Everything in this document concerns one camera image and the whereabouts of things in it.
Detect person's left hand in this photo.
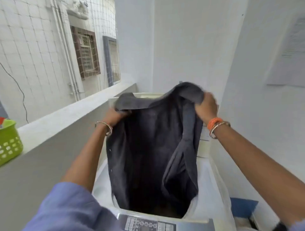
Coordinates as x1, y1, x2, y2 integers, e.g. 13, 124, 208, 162
101, 107, 130, 127

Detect person's right hand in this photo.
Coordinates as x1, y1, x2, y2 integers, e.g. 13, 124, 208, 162
194, 92, 219, 125

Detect dark grey garment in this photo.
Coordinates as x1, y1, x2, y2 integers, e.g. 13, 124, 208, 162
106, 82, 205, 218

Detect white blue washing machine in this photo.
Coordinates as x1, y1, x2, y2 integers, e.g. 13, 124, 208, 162
91, 92, 236, 231

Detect person's left forearm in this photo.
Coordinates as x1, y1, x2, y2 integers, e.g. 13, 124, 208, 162
61, 125, 111, 192

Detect person's right forearm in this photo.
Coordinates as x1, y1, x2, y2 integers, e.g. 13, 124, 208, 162
214, 125, 305, 227

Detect person's blue tunic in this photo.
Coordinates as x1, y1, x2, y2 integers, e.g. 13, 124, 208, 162
23, 182, 305, 231

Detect thin multicolour bangle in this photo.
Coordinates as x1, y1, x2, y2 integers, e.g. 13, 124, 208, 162
94, 121, 113, 136

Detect beaded green red bangle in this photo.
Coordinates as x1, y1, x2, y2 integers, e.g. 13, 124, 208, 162
209, 121, 231, 140

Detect grey framed window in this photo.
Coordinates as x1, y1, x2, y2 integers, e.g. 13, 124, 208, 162
103, 36, 121, 87

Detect brown louvred window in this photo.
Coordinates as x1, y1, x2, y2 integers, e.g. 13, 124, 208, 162
71, 25, 101, 79

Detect white drain pipes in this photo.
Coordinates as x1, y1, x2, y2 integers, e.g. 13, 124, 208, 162
51, 0, 85, 102

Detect white paper notice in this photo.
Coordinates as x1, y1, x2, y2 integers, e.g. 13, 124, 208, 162
266, 12, 305, 87

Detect green plastic basket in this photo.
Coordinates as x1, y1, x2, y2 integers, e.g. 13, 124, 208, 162
0, 119, 24, 167

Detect white safety net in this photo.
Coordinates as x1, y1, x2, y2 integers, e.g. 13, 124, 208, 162
0, 0, 119, 127

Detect orange thread bracelet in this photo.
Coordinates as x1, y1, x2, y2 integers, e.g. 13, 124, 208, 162
207, 117, 223, 131

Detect black wall cable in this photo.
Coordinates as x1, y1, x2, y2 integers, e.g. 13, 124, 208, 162
0, 62, 30, 124

